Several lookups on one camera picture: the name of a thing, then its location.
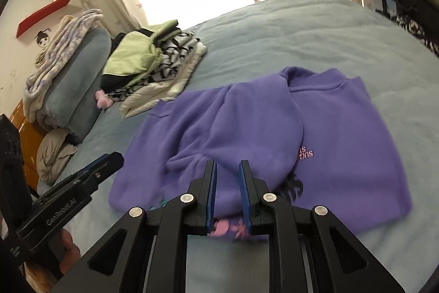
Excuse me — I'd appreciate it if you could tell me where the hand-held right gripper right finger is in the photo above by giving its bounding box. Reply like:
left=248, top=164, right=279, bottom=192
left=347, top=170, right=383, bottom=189
left=239, top=160, right=407, bottom=293

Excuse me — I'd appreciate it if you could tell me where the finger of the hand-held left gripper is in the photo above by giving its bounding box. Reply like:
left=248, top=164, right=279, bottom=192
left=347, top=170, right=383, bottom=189
left=17, top=152, right=125, bottom=245
left=51, top=156, right=112, bottom=191

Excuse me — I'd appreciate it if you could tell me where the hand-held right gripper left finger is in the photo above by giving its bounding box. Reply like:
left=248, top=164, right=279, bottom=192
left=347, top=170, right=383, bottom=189
left=51, top=159, right=218, bottom=293

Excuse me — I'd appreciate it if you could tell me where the purple printed hoodie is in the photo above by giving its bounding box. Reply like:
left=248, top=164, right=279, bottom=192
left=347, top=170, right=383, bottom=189
left=108, top=66, right=412, bottom=242

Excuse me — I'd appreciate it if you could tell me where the person's left hand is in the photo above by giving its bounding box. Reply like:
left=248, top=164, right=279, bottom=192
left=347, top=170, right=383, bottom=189
left=60, top=229, right=82, bottom=276

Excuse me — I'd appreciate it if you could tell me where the orange wooden furniture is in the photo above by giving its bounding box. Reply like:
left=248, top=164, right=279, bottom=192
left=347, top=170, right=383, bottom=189
left=9, top=99, right=49, bottom=197

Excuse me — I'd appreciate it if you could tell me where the beige crumpled cloth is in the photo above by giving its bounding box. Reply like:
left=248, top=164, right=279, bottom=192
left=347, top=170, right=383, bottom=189
left=36, top=128, right=79, bottom=184

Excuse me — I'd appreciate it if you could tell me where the pink plush toy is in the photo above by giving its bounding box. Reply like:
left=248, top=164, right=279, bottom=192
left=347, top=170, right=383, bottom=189
left=95, top=90, right=112, bottom=109

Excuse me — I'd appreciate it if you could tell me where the silver padded jacket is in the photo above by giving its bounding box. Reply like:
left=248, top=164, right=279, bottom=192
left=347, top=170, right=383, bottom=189
left=119, top=42, right=208, bottom=118

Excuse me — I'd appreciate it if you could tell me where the grey folded blanket pile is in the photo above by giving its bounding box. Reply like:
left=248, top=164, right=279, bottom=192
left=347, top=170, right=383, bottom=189
left=23, top=9, right=104, bottom=124

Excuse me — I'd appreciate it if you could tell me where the dark knitted garment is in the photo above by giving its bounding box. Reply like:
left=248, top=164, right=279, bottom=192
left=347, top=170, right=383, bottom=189
left=111, top=32, right=128, bottom=51

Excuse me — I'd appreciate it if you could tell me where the black and white patterned cloth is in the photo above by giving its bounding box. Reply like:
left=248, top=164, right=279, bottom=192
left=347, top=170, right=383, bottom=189
left=394, top=13, right=439, bottom=57

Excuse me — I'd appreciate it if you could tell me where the black figure wall sticker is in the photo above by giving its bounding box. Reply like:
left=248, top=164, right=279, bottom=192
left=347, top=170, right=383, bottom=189
left=34, top=29, right=52, bottom=67

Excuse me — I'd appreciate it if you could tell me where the red wall shelf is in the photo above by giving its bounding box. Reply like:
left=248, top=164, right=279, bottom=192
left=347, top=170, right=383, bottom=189
left=15, top=0, right=75, bottom=39

